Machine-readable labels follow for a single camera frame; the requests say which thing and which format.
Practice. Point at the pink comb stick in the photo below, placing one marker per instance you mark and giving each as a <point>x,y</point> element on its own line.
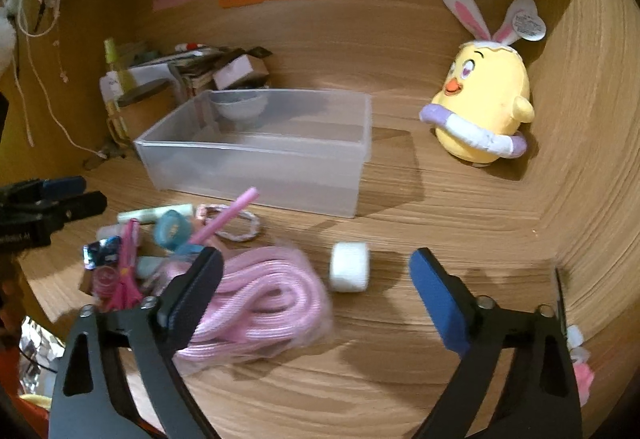
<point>229,213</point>

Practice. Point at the yellow chick plush toy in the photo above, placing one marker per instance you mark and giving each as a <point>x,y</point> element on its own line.
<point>485,98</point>

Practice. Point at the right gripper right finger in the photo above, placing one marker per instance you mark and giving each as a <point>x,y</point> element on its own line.
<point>540,397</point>

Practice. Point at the small white bowl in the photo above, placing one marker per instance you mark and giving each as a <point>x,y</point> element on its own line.
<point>239,105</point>

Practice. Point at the pink round container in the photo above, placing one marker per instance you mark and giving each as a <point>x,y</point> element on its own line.
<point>104,282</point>

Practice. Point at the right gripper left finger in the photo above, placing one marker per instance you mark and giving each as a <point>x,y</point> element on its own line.
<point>91,396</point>

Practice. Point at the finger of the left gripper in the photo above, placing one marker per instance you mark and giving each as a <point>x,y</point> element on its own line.
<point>31,226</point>
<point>34,191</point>

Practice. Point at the teal tape roll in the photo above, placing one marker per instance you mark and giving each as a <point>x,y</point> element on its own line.
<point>172,230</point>

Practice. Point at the small pink cardboard box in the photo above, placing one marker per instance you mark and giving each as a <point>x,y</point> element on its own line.
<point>242,69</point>

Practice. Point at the red white marker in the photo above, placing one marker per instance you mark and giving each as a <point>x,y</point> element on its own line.
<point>189,46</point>

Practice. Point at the stack of papers books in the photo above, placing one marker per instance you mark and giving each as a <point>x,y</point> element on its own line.
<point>189,72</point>

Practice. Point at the blue snack packet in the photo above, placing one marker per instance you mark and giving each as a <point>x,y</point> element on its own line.
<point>101,253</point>

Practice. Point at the white tape roll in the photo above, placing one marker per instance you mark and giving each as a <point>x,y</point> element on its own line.
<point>349,268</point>

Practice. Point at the clear plastic storage box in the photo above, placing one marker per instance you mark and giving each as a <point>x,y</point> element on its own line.
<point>305,151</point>

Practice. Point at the pink scissors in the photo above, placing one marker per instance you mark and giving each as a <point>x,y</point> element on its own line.
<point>126,294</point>

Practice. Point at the pale green white tube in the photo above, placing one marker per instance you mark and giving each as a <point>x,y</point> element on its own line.
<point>152,214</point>

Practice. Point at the green spray bottle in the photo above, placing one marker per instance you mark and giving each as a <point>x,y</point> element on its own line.
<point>122,82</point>

